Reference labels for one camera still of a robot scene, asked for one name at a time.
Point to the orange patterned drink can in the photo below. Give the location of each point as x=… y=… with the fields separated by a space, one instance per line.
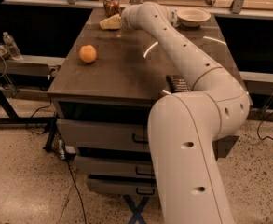
x=111 y=7

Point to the grey drawer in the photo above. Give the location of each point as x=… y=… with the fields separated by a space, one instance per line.
x=106 y=140
x=100 y=167
x=122 y=187

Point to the blue tape cross mark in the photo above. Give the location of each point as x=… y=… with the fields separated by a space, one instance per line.
x=136 y=209

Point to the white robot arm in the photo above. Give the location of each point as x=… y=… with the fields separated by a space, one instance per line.
x=182 y=126

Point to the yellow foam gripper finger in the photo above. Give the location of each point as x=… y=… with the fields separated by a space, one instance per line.
x=111 y=23

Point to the top grey drawer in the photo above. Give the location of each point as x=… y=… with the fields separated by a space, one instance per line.
x=106 y=140

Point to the orange fruit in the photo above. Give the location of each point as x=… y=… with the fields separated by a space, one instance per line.
x=88 y=54

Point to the clear plastic water bottle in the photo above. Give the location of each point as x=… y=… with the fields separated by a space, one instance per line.
x=12 y=46

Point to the grey drawer cabinet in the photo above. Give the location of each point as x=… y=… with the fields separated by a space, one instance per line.
x=128 y=76

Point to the bottom grey drawer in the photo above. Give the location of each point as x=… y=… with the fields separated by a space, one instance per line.
x=122 y=187

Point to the black metal table frame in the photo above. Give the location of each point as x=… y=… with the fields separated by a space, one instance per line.
x=14 y=119

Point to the middle grey drawer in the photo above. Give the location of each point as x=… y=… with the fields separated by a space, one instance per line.
x=100 y=167

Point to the white bowl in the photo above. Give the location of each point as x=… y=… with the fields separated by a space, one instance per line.
x=193 y=16

